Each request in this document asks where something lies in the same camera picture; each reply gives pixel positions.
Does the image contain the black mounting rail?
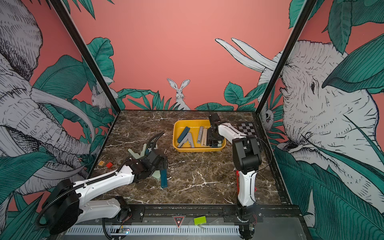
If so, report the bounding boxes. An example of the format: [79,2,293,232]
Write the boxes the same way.
[126,204,305,224]

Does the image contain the green sticky note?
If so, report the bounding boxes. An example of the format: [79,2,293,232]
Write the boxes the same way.
[194,216,207,226]

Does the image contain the red plastic tool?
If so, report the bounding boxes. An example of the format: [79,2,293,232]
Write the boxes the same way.
[236,170,240,195]

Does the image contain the beige pliers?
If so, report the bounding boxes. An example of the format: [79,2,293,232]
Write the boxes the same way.
[201,128,208,147]

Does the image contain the black frame post left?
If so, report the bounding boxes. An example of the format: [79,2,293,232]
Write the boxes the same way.
[50,0,121,115]

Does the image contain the mint green open pliers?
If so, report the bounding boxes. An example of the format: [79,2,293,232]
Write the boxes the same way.
[128,144,161,181]

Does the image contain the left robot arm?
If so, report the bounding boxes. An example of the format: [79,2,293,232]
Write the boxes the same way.
[35,149,168,235]

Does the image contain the black white checkerboard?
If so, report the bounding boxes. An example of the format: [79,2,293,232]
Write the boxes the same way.
[236,122,256,135]

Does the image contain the grey pliers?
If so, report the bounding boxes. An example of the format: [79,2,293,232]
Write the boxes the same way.
[178,133,195,148]
[197,126,204,144]

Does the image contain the black frame post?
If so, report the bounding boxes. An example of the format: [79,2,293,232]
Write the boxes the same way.
[256,0,317,115]
[50,0,121,115]

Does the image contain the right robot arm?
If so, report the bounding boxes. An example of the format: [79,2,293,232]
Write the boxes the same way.
[209,113,262,207]

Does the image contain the yellow plastic storage tray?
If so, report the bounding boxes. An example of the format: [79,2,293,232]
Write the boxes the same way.
[172,119,227,152]

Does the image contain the black frame post right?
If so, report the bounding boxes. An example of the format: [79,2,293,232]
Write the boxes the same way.
[256,0,317,115]

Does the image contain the black pliers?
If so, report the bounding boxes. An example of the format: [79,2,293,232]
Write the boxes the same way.
[208,138,222,148]

